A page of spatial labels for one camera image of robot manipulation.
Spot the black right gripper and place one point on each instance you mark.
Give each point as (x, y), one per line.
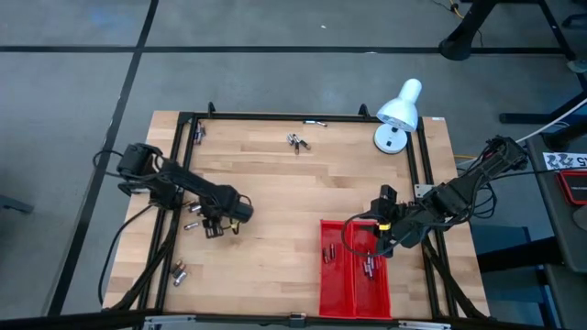
(403, 227)

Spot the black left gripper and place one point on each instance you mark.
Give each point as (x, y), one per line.
(234, 208)

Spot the silver Energizer battery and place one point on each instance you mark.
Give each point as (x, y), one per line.
(368, 257)

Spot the black copper Duracell battery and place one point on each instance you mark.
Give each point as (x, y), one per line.
(365, 267)

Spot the small cylindrical battery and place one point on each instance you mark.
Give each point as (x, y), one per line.
(325, 256)

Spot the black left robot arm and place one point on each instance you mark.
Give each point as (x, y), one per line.
(183, 176)

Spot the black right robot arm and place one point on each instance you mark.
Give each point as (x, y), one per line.
(463, 188)

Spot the red plastic bin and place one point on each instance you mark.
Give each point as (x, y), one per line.
(337, 298)
(380, 298)

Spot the white desk lamp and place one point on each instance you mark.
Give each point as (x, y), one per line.
(399, 110)

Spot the grey side table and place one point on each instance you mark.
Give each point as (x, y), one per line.
(550, 206)

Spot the black table foot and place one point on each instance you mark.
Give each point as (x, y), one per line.
(527, 117)

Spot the paper with black marks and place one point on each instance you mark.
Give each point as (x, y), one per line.
(564, 160)

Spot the grey round object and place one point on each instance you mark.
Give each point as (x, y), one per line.
(581, 219)

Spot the red framed device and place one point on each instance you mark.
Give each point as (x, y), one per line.
(575, 185)

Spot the grey furniture foot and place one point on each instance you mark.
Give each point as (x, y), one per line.
(14, 204)

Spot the black desk leg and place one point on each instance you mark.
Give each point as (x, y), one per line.
(463, 36)

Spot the person's foot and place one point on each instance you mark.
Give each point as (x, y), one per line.
(578, 66)

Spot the black chair base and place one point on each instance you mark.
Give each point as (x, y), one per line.
(575, 20)

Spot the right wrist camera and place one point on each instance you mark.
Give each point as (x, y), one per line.
(388, 192)

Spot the silver metal bracket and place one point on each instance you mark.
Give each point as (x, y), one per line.
(424, 325)
(169, 321)

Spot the black metal table frame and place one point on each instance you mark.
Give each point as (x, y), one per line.
(275, 116)

